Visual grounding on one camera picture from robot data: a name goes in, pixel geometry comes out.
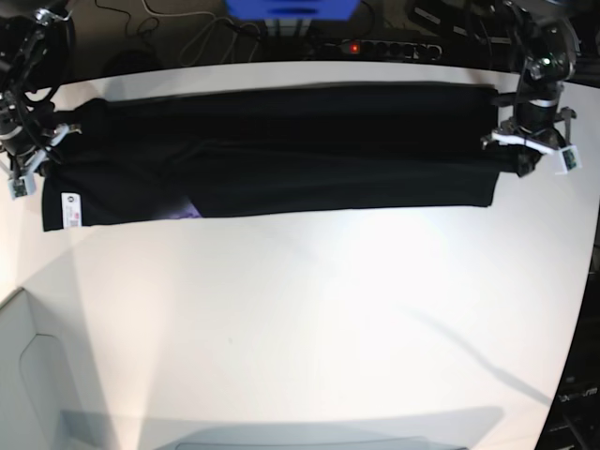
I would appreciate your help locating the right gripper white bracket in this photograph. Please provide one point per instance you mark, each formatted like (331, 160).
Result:
(23, 152)

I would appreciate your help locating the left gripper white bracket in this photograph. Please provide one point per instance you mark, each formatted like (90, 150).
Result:
(526, 148)

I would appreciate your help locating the black T-shirt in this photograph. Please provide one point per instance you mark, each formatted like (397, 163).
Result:
(274, 151)

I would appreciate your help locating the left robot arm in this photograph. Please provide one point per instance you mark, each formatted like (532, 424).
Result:
(546, 49)

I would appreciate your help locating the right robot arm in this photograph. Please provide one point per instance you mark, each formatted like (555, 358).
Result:
(37, 45)

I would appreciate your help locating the black power strip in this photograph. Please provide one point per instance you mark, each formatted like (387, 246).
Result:
(382, 50)

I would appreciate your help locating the blue plastic box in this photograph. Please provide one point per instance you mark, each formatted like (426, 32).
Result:
(330, 10)

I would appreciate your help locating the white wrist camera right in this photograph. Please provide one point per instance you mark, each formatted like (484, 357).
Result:
(22, 186)

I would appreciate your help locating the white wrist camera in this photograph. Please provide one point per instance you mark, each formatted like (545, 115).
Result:
(567, 159)
(22, 186)

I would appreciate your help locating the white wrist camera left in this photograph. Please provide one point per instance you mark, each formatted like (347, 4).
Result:
(567, 159)

